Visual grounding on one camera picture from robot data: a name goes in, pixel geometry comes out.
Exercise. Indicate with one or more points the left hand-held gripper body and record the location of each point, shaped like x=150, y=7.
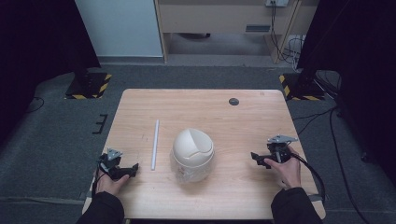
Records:
x=112, y=161

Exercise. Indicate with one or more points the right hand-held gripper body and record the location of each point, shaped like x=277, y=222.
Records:
x=279, y=151

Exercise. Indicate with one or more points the person's left hand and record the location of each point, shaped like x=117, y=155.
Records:
x=109, y=185

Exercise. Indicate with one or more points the person's right hand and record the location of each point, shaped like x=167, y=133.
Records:
x=289, y=172

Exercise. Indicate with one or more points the white straw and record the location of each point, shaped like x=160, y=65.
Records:
x=155, y=146

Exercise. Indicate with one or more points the grey round table grommet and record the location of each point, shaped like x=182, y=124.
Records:
x=233, y=101

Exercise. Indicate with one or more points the white swing-lid trash can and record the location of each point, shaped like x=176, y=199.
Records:
x=193, y=147

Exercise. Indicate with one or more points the striped-edge black stand base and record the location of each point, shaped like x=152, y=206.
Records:
x=88, y=87
x=300, y=88

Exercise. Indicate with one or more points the black curtain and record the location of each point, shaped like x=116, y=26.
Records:
x=37, y=56
x=364, y=62

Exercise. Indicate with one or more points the white board panel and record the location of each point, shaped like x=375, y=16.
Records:
x=118, y=28

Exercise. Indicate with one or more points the beige wooden cabinet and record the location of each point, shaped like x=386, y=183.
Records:
x=218, y=18

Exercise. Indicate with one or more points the grey power strip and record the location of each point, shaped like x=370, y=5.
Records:
x=277, y=2

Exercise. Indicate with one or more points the black floor bracket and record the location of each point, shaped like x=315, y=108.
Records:
x=100, y=123

